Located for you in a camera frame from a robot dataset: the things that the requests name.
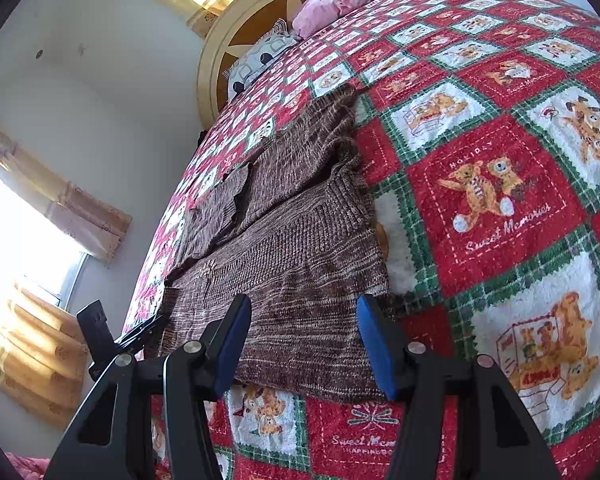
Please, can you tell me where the red checkered printed blanket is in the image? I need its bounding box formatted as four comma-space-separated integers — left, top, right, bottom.
122, 0, 600, 480

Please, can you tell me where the window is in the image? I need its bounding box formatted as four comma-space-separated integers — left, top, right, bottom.
0, 165, 88, 311

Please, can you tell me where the cream wooden headboard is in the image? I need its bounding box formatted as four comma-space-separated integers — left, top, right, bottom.
196, 0, 391, 128

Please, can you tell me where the grey patterned pillow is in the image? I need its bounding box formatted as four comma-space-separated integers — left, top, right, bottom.
226, 19, 301, 103

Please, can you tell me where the brown knit sweater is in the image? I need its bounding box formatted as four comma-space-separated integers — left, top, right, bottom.
162, 82, 396, 406

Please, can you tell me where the pink cloth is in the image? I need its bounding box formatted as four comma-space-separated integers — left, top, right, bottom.
2, 452, 48, 480

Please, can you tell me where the pink pillow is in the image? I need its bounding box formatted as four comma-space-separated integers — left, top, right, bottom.
292, 0, 383, 40

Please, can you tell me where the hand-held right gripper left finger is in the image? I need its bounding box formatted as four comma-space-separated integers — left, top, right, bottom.
42, 292, 254, 480

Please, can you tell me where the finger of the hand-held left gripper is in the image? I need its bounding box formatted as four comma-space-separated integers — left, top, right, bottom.
114, 314, 170, 352
76, 300, 117, 378

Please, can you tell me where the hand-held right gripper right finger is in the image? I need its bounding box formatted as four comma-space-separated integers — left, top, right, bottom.
356, 294, 561, 480

